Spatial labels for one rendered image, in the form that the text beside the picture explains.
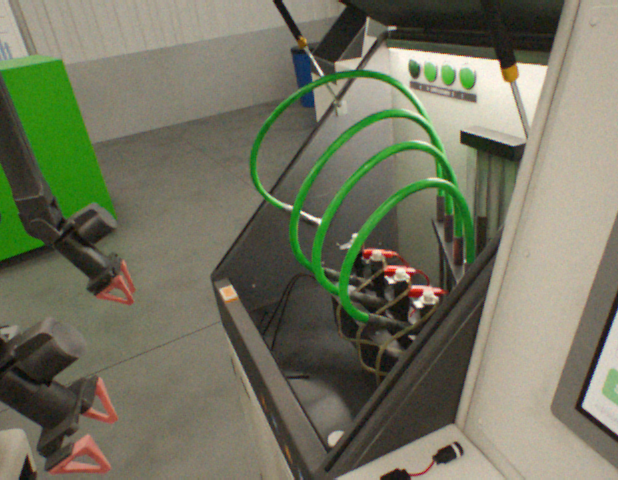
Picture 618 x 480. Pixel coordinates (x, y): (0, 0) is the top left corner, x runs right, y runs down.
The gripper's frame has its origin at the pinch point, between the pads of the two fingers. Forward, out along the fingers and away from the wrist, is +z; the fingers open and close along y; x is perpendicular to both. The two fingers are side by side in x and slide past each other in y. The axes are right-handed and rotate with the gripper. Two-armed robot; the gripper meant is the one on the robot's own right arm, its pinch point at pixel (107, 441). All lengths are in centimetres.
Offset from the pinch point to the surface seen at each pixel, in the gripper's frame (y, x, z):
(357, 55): 332, -136, 69
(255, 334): 23.3, -20.7, 15.8
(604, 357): -29, -62, 8
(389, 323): -3.3, -45.7, 10.9
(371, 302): 4.7, -45.0, 11.9
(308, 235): 53, -40, 21
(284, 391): 5.2, -23.1, 17.0
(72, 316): 211, 112, 55
